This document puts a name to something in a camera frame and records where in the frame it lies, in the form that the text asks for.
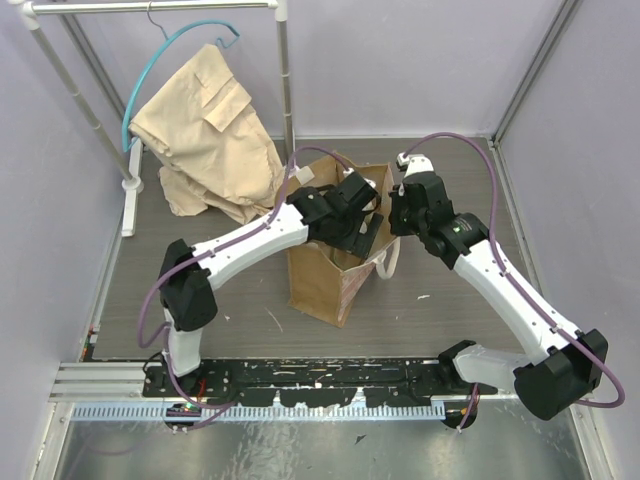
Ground teal clothes hanger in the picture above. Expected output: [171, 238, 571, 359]
[121, 18, 241, 153]

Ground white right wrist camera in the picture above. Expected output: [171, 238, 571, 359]
[396, 153, 434, 177]

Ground white slotted cable duct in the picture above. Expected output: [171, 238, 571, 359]
[71, 401, 446, 423]

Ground brown canvas tote bag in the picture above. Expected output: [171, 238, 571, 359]
[283, 155, 400, 327]

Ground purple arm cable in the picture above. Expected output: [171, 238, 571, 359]
[137, 146, 356, 431]
[397, 131, 626, 431]

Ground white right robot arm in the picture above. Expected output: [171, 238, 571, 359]
[389, 171, 608, 420]

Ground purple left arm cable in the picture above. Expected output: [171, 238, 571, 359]
[137, 146, 356, 431]

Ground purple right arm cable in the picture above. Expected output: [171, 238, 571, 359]
[397, 131, 626, 431]

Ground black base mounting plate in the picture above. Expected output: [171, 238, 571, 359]
[142, 357, 500, 407]

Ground white metal clothes rack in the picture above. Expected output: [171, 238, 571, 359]
[6, 0, 302, 238]

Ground beige cargo shorts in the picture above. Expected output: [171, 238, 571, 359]
[129, 44, 284, 224]

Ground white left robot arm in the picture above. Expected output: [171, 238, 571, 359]
[159, 169, 383, 396]

